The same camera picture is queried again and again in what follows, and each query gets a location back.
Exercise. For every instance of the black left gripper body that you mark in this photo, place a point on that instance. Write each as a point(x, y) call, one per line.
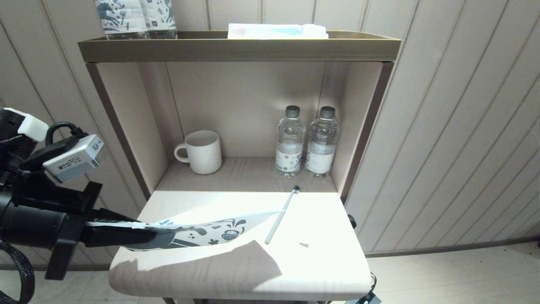
point(74, 236)

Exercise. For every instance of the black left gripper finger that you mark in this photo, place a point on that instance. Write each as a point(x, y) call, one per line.
point(114, 216)
point(126, 238)

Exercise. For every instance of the blue patterned plastic bag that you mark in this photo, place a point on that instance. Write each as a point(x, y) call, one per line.
point(211, 232)

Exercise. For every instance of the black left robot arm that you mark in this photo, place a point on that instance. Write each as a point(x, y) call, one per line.
point(29, 226)

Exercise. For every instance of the white ribbed ceramic mug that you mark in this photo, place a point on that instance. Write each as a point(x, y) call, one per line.
point(204, 156)

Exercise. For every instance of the white toothbrush with dark head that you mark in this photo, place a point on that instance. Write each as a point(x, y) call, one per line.
point(274, 230)

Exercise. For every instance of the beige wooden shelf cabinet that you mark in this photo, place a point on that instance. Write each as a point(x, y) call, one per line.
point(236, 105)

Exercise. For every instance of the clear water bottle black cap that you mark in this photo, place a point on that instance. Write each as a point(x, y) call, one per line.
point(321, 143)
point(290, 143)

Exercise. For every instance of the small black cabinet knob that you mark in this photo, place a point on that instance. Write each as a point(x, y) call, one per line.
point(351, 221)

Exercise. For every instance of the white blue tissue pack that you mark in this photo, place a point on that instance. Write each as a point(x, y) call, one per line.
point(274, 31)

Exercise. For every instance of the black blue plastic part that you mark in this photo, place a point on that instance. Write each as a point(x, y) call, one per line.
point(367, 297)

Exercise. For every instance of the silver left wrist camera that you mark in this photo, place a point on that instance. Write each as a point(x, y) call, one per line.
point(74, 160)

